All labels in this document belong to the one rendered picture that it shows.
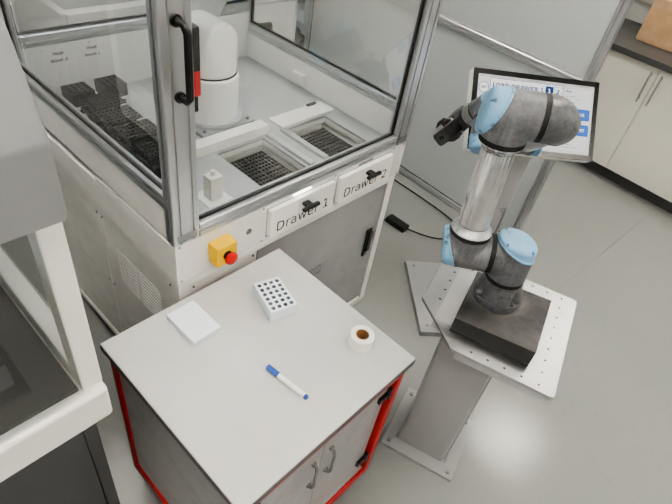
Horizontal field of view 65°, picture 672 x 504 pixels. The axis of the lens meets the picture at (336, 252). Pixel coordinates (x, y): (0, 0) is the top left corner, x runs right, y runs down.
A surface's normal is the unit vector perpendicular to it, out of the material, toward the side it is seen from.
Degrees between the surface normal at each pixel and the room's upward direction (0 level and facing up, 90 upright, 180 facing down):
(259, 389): 0
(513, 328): 3
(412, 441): 90
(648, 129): 90
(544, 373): 0
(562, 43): 90
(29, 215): 90
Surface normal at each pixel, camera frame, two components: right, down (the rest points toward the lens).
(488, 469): 0.14, -0.74
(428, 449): -0.47, 0.54
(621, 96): -0.74, 0.37
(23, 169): 0.71, 0.54
